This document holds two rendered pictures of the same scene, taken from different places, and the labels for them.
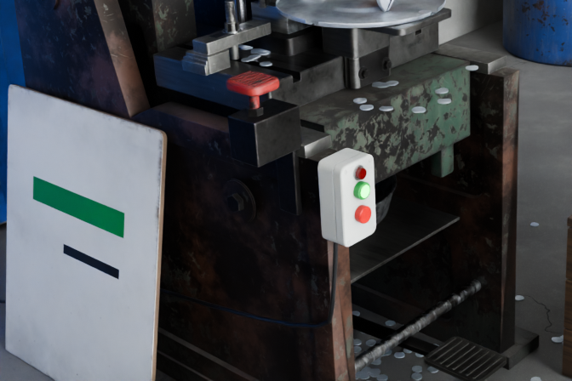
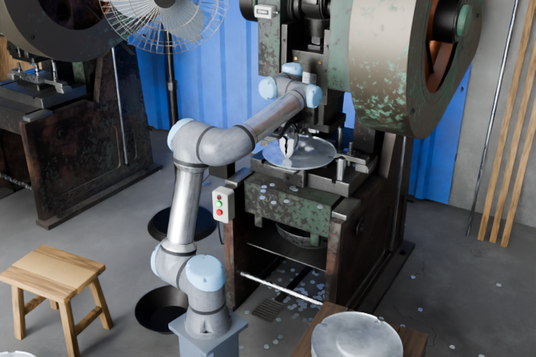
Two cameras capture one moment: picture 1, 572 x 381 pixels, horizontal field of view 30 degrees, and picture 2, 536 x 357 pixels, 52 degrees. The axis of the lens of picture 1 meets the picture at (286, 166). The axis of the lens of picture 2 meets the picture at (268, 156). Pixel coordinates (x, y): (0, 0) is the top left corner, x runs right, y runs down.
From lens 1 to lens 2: 235 cm
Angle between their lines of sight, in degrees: 67
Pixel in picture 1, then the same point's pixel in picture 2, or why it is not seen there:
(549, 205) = not seen: outside the picture
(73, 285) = not seen: hidden behind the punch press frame
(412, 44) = (329, 185)
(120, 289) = not seen: hidden behind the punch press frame
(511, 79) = (334, 225)
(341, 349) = (227, 258)
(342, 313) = (229, 245)
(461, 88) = (324, 214)
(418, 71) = (313, 194)
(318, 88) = (273, 172)
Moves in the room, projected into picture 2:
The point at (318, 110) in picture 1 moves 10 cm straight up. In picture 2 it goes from (261, 178) to (261, 155)
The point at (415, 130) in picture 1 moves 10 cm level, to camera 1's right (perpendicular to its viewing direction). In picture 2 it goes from (293, 213) to (301, 226)
